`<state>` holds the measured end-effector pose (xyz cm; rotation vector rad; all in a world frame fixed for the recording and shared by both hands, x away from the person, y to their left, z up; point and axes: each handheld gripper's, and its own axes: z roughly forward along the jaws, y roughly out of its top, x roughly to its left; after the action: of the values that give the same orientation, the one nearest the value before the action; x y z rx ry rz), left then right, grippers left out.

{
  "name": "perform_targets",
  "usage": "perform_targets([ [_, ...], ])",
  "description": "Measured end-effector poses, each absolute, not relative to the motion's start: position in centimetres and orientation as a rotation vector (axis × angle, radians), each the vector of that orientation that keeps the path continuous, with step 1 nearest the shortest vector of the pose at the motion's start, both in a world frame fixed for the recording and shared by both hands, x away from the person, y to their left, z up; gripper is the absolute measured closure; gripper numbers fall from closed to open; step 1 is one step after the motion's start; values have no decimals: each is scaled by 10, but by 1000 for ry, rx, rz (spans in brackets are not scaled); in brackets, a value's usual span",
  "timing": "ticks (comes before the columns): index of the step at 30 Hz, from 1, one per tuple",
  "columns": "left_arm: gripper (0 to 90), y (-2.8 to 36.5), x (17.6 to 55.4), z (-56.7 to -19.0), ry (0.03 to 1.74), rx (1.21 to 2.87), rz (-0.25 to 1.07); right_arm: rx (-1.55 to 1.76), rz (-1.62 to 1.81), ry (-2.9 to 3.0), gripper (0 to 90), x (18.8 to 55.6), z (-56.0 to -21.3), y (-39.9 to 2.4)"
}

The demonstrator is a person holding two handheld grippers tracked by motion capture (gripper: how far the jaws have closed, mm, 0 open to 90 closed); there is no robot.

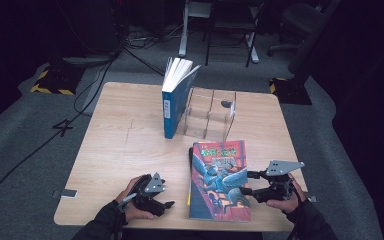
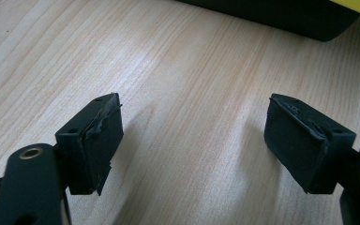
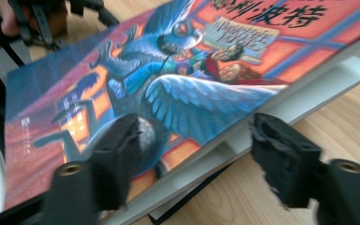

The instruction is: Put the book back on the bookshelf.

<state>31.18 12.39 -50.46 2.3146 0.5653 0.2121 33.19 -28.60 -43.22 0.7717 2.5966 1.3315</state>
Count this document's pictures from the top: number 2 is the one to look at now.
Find black hardcover book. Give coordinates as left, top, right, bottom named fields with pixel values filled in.
left=176, top=0, right=360, bottom=42

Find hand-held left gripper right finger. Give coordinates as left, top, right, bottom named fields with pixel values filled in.
left=263, top=93, right=357, bottom=195

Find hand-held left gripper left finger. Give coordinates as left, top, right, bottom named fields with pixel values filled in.
left=54, top=92, right=125, bottom=197

